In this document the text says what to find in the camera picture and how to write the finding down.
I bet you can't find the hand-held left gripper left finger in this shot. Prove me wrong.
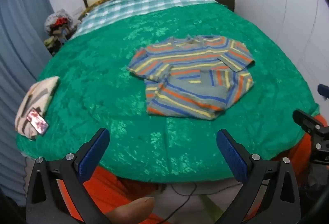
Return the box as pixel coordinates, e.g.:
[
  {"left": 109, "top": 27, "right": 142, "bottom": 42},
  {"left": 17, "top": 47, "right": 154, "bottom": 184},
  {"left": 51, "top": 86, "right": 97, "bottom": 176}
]
[{"left": 26, "top": 128, "right": 111, "bottom": 224}]

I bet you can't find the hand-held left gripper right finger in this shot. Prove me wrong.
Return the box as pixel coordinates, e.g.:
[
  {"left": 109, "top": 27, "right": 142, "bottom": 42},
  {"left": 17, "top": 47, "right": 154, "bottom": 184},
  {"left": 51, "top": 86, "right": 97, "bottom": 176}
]
[{"left": 216, "top": 129, "right": 301, "bottom": 224}]

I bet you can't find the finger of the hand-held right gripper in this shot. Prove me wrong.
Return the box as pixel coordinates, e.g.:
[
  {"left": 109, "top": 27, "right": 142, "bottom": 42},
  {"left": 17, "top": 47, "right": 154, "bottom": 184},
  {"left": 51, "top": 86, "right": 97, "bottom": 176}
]
[
  {"left": 293, "top": 108, "right": 329, "bottom": 134},
  {"left": 317, "top": 83, "right": 329, "bottom": 99}
]

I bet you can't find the striped knit sweater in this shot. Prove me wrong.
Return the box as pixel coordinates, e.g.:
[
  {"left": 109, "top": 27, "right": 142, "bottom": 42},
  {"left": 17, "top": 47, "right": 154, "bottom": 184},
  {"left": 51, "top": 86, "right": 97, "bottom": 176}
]
[{"left": 127, "top": 35, "right": 256, "bottom": 121}]

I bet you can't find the pile of clothes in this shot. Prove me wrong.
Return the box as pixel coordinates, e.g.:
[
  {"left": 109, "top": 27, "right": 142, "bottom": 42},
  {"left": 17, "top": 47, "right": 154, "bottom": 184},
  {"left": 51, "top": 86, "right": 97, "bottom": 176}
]
[{"left": 43, "top": 8, "right": 78, "bottom": 56}]

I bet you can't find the orange fleece blanket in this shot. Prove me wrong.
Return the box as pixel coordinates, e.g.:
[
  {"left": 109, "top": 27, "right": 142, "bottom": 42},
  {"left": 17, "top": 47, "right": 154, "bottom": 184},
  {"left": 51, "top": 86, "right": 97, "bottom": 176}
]
[{"left": 55, "top": 114, "right": 329, "bottom": 224}]

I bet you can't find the smartphone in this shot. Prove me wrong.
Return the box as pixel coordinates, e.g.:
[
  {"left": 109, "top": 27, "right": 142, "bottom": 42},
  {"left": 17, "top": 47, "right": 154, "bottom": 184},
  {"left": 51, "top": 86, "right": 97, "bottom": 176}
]
[{"left": 26, "top": 108, "right": 49, "bottom": 136}]

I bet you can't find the green floral bedspread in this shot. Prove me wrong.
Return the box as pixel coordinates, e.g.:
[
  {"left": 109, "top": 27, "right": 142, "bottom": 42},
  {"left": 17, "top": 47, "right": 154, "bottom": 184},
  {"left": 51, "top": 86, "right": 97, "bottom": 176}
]
[{"left": 15, "top": 3, "right": 320, "bottom": 185}]

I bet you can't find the beige patterned pillow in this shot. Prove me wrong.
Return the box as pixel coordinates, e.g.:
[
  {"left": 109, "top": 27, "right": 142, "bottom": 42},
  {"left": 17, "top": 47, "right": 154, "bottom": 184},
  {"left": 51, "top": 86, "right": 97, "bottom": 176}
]
[{"left": 15, "top": 76, "right": 61, "bottom": 140}]

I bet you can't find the grey blue curtain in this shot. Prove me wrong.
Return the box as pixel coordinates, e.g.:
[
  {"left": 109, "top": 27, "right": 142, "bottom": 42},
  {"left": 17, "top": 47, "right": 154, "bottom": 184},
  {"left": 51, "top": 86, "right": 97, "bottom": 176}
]
[{"left": 0, "top": 0, "right": 56, "bottom": 208}]

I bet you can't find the brown patterned sheet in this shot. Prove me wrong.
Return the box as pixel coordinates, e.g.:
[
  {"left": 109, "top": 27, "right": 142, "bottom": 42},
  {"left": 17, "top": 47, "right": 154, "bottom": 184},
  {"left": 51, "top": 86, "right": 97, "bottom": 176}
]
[{"left": 78, "top": 0, "right": 129, "bottom": 22}]

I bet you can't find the green white checked blanket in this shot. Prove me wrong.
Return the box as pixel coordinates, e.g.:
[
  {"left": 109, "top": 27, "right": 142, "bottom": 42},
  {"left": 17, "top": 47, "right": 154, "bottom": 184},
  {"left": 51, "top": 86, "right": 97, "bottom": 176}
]
[{"left": 69, "top": 0, "right": 216, "bottom": 40}]

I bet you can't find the yellow green strap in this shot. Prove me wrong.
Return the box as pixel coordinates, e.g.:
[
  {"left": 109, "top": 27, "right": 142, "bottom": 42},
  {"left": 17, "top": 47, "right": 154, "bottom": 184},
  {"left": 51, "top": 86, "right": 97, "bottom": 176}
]
[{"left": 200, "top": 196, "right": 224, "bottom": 214}]

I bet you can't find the black cable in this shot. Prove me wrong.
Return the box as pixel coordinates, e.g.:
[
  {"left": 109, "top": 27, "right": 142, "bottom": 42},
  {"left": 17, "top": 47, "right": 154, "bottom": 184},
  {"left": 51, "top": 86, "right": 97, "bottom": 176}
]
[{"left": 154, "top": 183, "right": 242, "bottom": 222}]

